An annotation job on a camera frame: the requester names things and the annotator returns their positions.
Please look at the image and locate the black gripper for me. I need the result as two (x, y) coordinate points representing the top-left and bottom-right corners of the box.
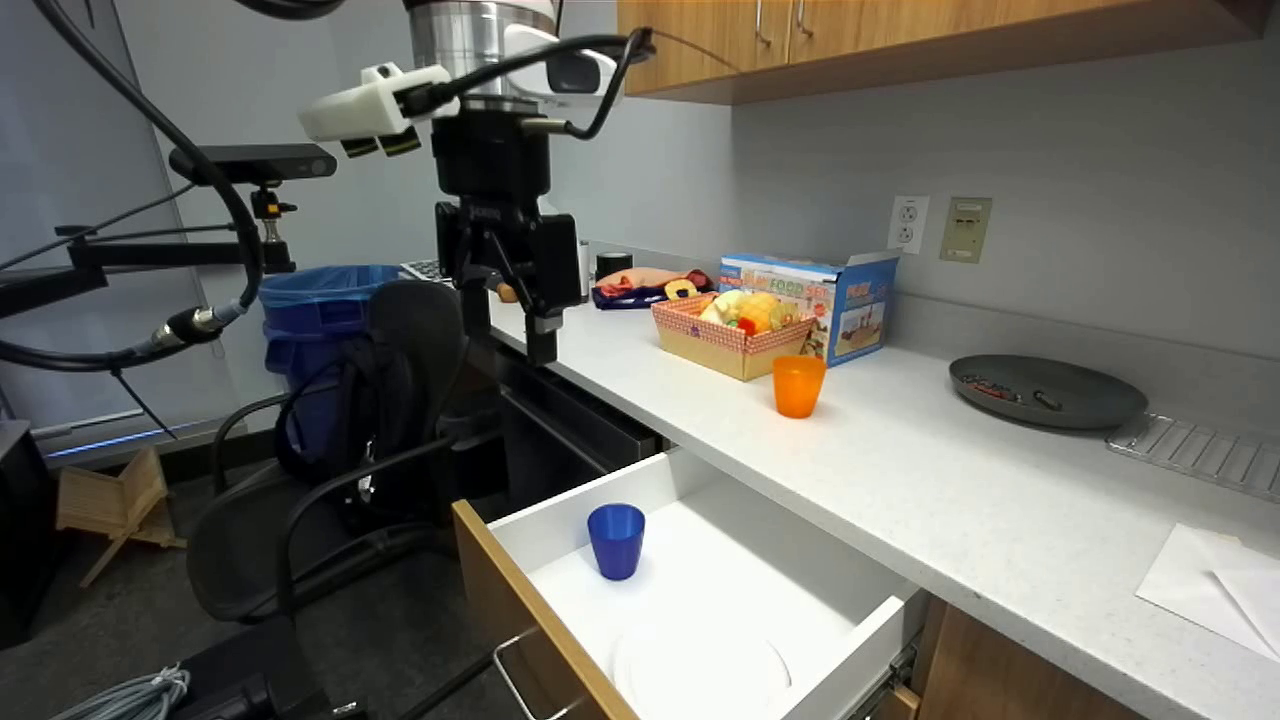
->
(434, 111), (588, 367)

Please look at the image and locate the white paper sheet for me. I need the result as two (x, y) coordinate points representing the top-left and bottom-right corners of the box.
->
(1134, 519), (1280, 669)

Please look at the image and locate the orange plastic cup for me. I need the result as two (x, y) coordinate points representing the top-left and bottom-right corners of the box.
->
(769, 353), (833, 424)

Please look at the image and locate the blue play food box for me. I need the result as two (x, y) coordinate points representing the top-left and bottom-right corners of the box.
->
(717, 253), (904, 372)

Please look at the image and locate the white wall outlet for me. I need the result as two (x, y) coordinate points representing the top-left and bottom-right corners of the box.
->
(885, 193), (931, 261)

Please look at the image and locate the dark tray with toy food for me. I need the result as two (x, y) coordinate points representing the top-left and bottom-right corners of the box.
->
(588, 263), (717, 312)

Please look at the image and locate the white drawer with wooden front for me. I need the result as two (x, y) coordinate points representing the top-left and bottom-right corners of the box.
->
(450, 443), (926, 720)

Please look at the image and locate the black camera on stand arm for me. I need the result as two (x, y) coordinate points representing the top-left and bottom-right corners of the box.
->
(0, 139), (342, 325)

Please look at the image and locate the blue plastic cup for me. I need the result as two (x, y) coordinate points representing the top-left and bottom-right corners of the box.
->
(585, 499), (650, 585)

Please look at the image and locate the blue recycling bin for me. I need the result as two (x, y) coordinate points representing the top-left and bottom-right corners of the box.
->
(256, 261), (418, 464)

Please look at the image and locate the wooden base cabinet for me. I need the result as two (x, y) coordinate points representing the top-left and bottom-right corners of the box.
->
(917, 597), (1154, 720)

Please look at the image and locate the thick black cable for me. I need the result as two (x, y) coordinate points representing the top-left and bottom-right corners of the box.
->
(0, 0), (270, 375)

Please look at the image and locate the brown cardboard piece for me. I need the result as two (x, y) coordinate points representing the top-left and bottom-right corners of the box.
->
(54, 443), (185, 593)

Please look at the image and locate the black box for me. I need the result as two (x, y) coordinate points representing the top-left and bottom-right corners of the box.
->
(0, 417), (65, 650)

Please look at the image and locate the beige wall plate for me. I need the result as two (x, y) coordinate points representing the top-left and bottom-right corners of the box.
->
(938, 193), (995, 268)

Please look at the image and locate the red checkered cardboard basket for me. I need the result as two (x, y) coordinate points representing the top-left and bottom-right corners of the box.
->
(650, 287), (820, 387)

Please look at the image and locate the black office chair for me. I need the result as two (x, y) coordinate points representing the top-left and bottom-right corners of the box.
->
(179, 274), (538, 720)

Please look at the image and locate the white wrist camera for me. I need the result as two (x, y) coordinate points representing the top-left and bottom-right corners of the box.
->
(292, 59), (464, 158)

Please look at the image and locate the wooden upper cabinet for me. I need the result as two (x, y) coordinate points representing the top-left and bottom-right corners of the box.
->
(613, 0), (1280, 108)

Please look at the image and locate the grey blue cloth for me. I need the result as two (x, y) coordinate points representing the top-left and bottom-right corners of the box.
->
(54, 659), (197, 720)

